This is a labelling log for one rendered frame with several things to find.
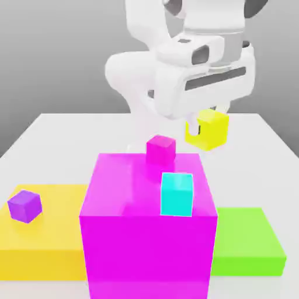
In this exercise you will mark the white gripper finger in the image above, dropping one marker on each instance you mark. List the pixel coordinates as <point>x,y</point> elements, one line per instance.
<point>193,126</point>

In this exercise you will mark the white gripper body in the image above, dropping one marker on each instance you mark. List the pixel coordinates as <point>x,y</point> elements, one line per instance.
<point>210,93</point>

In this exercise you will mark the small yellow cube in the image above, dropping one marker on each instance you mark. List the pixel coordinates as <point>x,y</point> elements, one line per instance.
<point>211,133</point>

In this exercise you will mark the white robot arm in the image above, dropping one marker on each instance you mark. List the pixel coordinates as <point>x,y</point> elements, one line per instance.
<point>144,70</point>

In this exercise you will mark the small magenta cube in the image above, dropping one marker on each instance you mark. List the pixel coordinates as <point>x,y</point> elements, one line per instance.
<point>161,149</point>

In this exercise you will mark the small cyan cube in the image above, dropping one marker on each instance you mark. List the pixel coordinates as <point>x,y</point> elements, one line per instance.
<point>176,195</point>

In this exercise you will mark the small purple cube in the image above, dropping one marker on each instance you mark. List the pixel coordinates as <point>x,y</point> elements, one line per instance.
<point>25,206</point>

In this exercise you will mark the large magenta box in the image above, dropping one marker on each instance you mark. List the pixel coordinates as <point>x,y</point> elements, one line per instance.
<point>147,233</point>

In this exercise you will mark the large green box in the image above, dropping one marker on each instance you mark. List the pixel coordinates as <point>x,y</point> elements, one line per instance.
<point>245,240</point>

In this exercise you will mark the large yellow box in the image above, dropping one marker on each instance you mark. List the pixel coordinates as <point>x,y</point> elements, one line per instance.
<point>39,233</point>

